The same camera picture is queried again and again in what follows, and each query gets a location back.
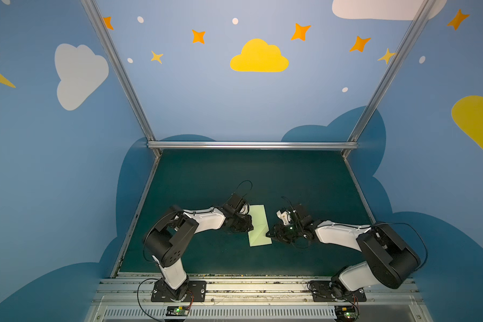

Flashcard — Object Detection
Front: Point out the green controller board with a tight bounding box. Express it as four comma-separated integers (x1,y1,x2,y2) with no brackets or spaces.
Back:
165,306,190,317
335,306,358,322

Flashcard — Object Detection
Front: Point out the dark green table mat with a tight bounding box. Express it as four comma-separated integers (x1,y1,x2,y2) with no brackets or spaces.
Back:
120,150,370,276

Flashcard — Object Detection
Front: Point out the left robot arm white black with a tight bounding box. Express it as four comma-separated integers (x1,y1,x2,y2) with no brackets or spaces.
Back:
143,193,254,302

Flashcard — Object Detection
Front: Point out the right green controller board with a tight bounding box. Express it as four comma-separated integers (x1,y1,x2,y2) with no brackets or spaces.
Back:
335,306,358,322

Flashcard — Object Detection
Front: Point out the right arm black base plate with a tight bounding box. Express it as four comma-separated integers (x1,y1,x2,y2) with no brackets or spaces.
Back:
307,280,367,303

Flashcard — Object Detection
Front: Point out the left green controller board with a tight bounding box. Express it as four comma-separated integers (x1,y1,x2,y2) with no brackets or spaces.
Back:
165,306,190,317

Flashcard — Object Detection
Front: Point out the aluminium front rail bed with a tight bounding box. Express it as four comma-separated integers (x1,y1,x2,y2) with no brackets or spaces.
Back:
85,273,433,321

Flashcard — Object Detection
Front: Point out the aluminium frame post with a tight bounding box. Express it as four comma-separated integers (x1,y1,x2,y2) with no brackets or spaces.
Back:
347,0,436,146
81,0,156,142

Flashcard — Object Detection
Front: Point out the back horizontal aluminium bar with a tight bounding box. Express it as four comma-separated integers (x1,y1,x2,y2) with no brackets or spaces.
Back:
148,141,358,151

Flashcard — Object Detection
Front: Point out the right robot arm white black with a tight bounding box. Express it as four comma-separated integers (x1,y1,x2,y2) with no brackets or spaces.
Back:
266,204,425,301

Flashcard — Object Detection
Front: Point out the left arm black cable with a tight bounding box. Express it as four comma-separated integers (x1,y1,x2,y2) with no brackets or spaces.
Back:
136,180,254,322

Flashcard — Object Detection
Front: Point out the light green paper sheet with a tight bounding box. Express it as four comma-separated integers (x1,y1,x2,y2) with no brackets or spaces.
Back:
248,205,272,247

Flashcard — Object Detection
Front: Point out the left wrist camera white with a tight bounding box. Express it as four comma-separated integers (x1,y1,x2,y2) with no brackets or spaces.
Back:
241,203,250,215

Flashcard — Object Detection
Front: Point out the left aluminium frame post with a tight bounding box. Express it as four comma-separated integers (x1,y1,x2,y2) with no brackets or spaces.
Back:
81,0,156,142

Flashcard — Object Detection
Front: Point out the right aluminium frame post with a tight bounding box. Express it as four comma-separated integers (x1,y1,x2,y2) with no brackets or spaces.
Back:
347,0,436,146

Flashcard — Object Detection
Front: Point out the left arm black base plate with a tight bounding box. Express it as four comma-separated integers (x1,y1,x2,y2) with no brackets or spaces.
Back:
150,279,207,303

